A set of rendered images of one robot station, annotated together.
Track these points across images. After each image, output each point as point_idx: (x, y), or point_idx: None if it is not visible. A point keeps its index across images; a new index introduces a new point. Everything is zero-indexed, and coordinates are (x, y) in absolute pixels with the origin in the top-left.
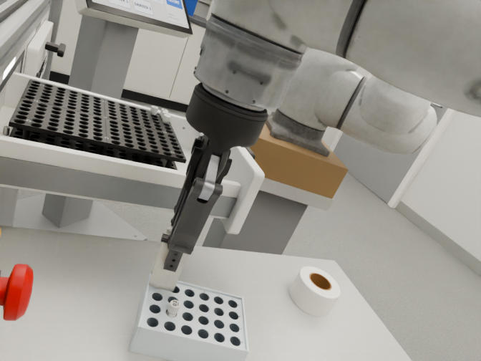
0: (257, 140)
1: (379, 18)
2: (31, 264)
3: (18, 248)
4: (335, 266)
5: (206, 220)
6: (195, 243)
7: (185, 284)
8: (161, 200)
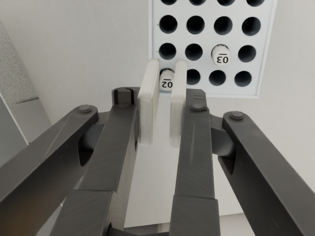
0: None
1: None
2: (147, 192)
3: (129, 207)
4: None
5: (310, 188)
6: (263, 133)
7: (152, 35)
8: (10, 137)
